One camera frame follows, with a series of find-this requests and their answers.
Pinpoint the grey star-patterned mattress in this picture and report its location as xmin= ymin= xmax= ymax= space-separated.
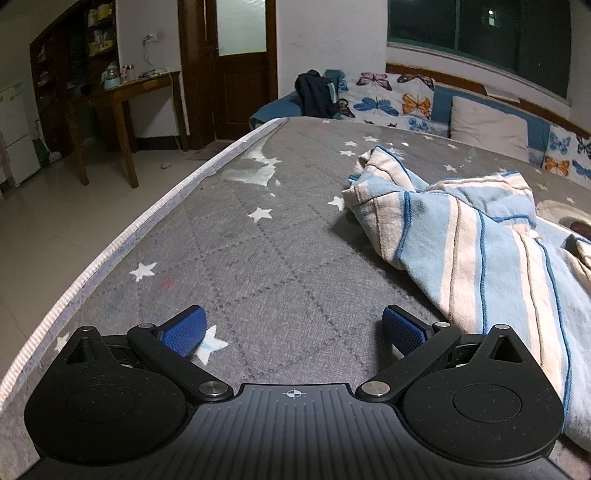
xmin=0 ymin=116 xmax=591 ymax=480

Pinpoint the blue white striped shirt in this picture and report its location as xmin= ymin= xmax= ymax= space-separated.
xmin=342 ymin=147 xmax=590 ymax=448

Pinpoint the grey plain pillow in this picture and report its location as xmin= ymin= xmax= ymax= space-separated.
xmin=450 ymin=96 xmax=529 ymax=162

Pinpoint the white wall socket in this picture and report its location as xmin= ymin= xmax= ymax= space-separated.
xmin=142 ymin=33 xmax=158 ymax=44

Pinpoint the dark blue backpack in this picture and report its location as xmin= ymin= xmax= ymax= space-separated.
xmin=294 ymin=69 xmax=339 ymax=119

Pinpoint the butterfly-patterned white cushion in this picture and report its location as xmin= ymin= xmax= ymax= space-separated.
xmin=338 ymin=72 xmax=436 ymax=133

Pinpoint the dark green-framed window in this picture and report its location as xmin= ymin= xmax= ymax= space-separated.
xmin=388 ymin=0 xmax=571 ymax=98

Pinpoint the white refrigerator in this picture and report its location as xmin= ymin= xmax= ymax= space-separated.
xmin=0 ymin=82 xmax=41 ymax=187

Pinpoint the light green kettle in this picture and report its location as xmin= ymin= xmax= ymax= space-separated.
xmin=102 ymin=62 xmax=121 ymax=91

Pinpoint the dark wooden shelf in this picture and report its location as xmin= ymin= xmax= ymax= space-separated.
xmin=29 ymin=1 xmax=119 ymax=157

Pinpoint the wooden side table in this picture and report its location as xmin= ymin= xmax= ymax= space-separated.
xmin=66 ymin=71 xmax=189 ymax=188

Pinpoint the brown wooden door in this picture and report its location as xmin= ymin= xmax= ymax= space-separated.
xmin=177 ymin=1 xmax=279 ymax=149

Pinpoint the blue sofa bench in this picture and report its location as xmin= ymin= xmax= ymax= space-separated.
xmin=248 ymin=68 xmax=591 ymax=186

